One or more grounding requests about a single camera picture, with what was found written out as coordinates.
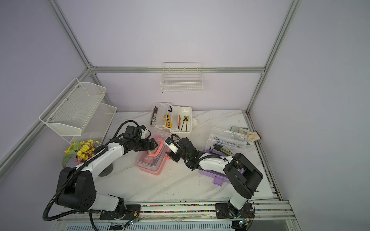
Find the white dotted green-cuffed glove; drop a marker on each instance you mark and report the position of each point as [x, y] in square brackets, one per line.
[242, 134]

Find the purple clear-lid toolbox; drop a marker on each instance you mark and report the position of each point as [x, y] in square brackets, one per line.
[222, 143]

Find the orange black tool handle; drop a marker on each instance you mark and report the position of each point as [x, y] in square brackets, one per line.
[179, 123]

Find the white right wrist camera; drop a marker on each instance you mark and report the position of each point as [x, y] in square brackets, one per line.
[171, 144]

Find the yellow black tape measure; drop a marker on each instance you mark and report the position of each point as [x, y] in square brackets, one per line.
[168, 123]

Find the pink clear-lid toolbox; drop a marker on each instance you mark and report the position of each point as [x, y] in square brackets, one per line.
[153, 161]

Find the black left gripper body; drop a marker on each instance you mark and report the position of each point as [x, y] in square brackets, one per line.
[140, 145]

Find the yellow flowers in pot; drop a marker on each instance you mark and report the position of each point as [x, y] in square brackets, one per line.
[81, 150]

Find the cream printed work glove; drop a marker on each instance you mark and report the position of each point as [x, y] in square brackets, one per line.
[251, 136]

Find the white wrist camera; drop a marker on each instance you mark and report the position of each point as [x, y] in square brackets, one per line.
[171, 144]
[134, 133]

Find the white mesh two-tier shelf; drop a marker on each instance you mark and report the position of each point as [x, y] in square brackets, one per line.
[80, 113]

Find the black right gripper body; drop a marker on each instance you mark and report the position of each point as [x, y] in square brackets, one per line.
[180, 154]

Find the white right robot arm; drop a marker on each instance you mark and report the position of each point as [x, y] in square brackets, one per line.
[243, 175]

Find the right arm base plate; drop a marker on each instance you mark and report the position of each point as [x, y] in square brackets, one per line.
[226, 210]

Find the white wire wall basket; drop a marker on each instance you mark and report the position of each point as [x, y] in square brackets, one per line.
[182, 77]

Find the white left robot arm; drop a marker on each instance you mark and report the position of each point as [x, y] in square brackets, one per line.
[80, 193]

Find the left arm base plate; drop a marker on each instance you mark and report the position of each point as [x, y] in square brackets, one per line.
[126, 212]

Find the white plastic toolbox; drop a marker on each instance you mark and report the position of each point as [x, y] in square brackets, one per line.
[176, 111]

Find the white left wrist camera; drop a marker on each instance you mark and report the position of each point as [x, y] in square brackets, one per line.
[134, 133]

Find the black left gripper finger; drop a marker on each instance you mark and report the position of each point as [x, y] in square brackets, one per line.
[153, 149]
[152, 142]

